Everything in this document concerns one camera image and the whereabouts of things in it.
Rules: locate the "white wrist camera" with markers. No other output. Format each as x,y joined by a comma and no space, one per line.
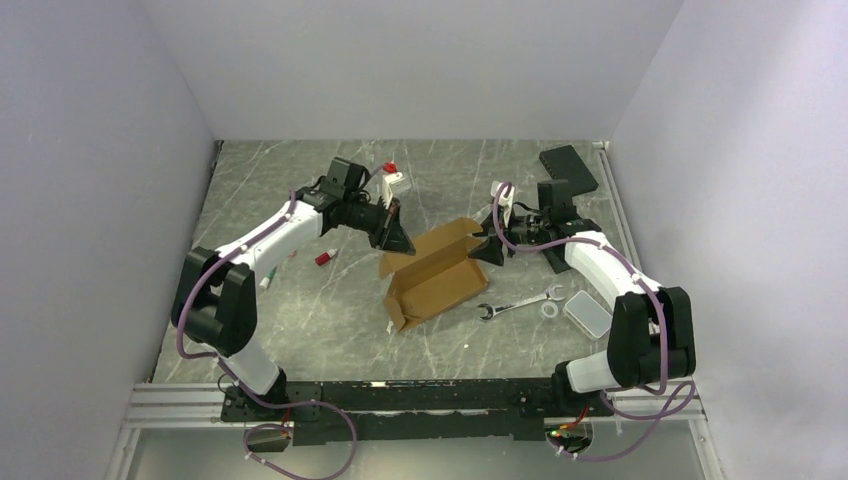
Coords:
503,196
393,182

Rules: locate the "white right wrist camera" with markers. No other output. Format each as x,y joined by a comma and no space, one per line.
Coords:
503,196

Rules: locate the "clear tape roll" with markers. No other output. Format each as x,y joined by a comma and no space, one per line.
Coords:
549,309

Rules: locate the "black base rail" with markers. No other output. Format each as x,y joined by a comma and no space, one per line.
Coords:
522,409

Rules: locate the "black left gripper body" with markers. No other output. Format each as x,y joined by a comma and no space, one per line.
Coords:
367,216

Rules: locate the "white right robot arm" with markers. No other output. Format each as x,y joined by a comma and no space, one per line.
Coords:
651,337

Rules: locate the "brown cardboard paper box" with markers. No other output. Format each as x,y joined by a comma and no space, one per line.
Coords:
439,277

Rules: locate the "aluminium frame rail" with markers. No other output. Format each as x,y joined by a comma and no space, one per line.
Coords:
174,406

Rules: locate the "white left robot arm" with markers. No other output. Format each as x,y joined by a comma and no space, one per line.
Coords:
215,306

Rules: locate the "red small bottle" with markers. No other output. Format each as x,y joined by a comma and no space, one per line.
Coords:
326,256

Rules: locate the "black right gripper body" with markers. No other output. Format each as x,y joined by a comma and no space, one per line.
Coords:
526,230

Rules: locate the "clear plastic lid case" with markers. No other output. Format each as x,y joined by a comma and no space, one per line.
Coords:
589,315

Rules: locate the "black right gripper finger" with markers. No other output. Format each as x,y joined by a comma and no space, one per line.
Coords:
487,227
490,251

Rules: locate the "green white tube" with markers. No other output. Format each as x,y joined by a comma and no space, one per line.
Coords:
267,279

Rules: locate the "silver combination wrench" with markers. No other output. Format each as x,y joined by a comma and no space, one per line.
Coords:
553,293

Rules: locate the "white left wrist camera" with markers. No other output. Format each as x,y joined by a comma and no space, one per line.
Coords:
393,182

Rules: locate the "black flat box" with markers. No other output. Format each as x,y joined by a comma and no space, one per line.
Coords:
564,164

